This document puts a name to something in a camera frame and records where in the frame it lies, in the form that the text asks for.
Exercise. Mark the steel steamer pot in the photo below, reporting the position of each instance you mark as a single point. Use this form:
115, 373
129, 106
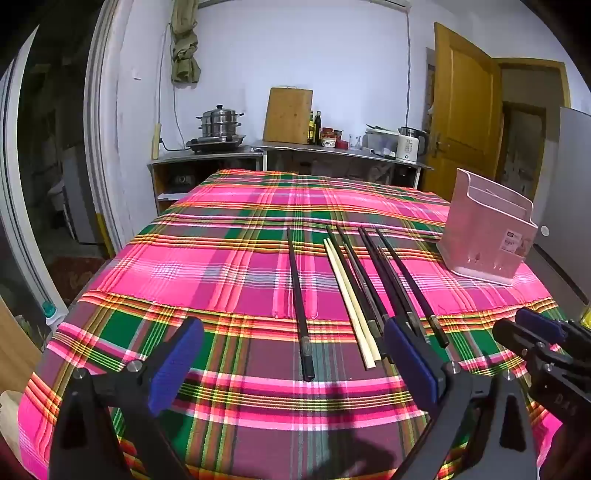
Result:
220, 121

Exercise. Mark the grey refrigerator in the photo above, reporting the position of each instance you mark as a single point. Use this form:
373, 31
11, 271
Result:
570, 194

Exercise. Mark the wooden door frame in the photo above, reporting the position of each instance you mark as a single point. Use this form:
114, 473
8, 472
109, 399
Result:
531, 67

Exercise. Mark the pink plastic utensil holder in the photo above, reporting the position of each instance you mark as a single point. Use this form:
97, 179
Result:
475, 230

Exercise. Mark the white electric kettle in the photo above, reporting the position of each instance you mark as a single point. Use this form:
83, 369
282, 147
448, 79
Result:
408, 145

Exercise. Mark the hanging green cloth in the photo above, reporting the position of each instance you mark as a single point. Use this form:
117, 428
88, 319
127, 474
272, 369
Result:
184, 50

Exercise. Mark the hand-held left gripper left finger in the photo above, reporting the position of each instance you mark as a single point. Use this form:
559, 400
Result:
178, 364

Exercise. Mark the dark oil bottle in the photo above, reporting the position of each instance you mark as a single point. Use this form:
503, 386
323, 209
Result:
318, 129
311, 129

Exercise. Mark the gas stove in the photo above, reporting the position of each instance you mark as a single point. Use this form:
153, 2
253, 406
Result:
214, 143

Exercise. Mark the yellowed power strip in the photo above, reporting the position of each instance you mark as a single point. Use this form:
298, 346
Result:
156, 141

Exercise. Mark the pink plaid tablecloth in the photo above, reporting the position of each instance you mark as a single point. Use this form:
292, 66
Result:
207, 277

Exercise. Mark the drinking glasses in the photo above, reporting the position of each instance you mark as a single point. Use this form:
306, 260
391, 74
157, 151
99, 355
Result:
354, 143

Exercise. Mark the cream chopstick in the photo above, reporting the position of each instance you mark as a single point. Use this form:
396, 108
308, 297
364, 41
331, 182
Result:
371, 341
362, 350

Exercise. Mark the bottle with teal cap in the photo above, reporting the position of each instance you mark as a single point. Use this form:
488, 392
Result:
50, 316

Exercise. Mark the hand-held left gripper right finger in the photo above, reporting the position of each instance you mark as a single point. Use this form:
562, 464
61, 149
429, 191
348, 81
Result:
411, 364

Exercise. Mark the white kitchen appliance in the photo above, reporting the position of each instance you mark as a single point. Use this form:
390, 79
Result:
379, 141

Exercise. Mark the steel kitchen counter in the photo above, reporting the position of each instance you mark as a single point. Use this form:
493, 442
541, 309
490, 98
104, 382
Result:
286, 152

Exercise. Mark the wooden cutting board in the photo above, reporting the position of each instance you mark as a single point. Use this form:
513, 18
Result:
287, 115

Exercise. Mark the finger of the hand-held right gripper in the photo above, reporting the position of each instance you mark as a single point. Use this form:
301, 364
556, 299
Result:
538, 323
512, 337

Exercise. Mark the white sliding door frame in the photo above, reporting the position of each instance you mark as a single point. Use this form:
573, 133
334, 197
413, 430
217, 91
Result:
18, 184

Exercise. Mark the yellow wooden door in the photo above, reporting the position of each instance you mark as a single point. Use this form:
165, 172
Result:
461, 120

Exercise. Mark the yellow snack packet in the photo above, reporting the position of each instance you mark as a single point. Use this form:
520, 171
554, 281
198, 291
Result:
586, 317

